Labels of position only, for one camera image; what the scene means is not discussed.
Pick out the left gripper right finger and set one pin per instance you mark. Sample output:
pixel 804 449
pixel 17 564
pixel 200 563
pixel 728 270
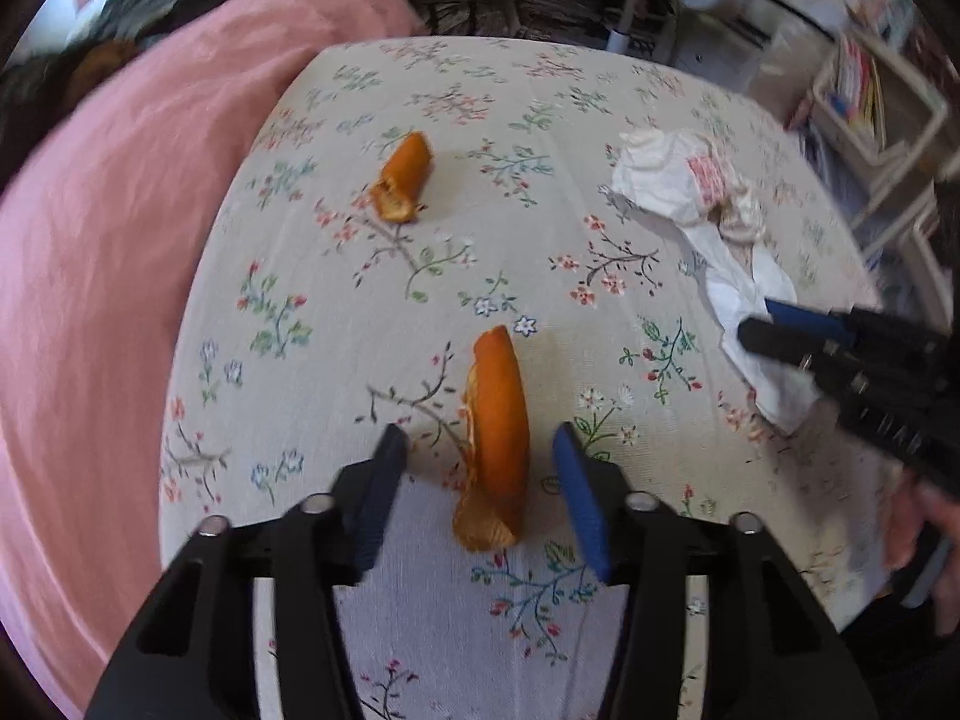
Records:
pixel 772 652

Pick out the pink duvet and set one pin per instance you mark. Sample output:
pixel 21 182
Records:
pixel 101 233

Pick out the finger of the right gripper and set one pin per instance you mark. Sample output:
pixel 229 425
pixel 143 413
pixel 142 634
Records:
pixel 763 338
pixel 806 318

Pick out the floral bed sheet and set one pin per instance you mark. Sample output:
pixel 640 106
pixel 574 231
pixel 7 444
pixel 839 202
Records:
pixel 312 324

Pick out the white bookshelf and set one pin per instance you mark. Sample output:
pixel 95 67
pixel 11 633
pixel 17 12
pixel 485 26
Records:
pixel 889 125

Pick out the large orange peel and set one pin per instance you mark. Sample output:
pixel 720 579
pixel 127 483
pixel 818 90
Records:
pixel 489 514

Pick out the person's right hand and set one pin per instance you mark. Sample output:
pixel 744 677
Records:
pixel 914 504

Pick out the crumpled white printed tissue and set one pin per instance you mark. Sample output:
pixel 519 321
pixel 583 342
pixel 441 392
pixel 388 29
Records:
pixel 685 177

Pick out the small orange peel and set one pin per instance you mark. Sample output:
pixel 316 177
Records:
pixel 396 193

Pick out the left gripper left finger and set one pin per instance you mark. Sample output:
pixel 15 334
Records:
pixel 189 652

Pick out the black jacket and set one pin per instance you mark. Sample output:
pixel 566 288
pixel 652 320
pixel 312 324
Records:
pixel 43 90

